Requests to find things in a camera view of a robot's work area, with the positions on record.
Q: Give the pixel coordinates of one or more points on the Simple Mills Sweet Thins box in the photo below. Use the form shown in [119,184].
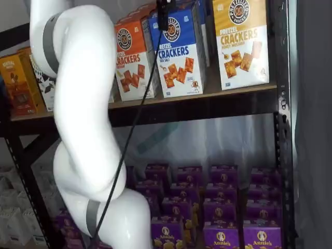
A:
[46,88]

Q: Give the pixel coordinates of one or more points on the blue white pretzel crackers box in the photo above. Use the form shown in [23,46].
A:
[201,31]
[179,62]

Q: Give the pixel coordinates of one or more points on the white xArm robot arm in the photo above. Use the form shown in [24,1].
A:
[85,103]

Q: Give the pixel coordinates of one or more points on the white paper package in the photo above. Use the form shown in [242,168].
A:
[9,186]
[13,225]
[33,225]

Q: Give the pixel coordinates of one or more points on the purple Annie's snack box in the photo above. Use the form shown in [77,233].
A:
[264,214]
[265,176]
[262,238]
[149,188]
[189,175]
[153,206]
[223,173]
[221,191]
[176,208]
[167,237]
[74,240]
[221,238]
[220,211]
[157,172]
[66,221]
[184,190]
[264,193]

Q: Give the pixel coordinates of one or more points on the orange yellow snack box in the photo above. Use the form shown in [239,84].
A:
[18,85]
[24,51]

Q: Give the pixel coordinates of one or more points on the yellow pretzel crackers box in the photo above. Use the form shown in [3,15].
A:
[241,52]

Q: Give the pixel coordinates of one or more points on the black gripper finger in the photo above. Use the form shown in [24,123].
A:
[161,15]
[167,15]

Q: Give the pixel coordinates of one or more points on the wooden shelf board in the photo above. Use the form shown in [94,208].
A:
[211,89]

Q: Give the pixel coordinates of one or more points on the orange pretzel crackers box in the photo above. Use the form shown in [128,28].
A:
[129,67]

